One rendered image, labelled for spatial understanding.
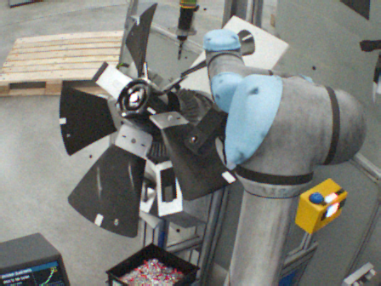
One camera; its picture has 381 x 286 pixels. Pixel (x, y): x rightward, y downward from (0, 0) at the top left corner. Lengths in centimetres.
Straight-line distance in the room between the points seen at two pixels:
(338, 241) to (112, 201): 99
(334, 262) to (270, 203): 153
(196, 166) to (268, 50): 52
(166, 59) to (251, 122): 206
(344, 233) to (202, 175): 91
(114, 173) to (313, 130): 95
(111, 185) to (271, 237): 89
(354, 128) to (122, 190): 97
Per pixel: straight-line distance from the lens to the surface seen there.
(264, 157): 79
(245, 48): 158
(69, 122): 189
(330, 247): 232
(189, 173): 149
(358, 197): 214
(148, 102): 162
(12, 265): 103
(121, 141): 168
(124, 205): 166
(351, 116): 82
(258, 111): 77
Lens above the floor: 198
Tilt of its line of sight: 31 degrees down
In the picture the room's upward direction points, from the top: 8 degrees clockwise
